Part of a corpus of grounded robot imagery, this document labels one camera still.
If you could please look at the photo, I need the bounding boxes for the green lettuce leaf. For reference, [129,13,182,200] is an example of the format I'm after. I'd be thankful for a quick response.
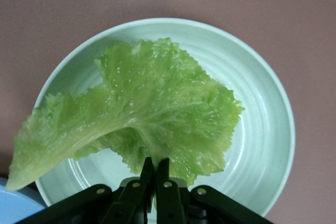
[5,37,245,192]

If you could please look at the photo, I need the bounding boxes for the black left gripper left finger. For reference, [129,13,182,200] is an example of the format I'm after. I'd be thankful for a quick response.
[104,157,155,224]

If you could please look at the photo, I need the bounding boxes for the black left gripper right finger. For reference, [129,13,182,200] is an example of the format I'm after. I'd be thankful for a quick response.
[156,157,188,224]

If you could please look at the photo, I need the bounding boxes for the blue round plate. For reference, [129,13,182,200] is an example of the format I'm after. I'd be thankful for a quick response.
[0,176,46,224]

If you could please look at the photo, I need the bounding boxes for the brown table cover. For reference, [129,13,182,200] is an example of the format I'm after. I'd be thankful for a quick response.
[0,0,336,224]

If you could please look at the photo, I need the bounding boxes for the light green round plate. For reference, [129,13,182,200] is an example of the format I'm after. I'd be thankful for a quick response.
[34,18,296,219]

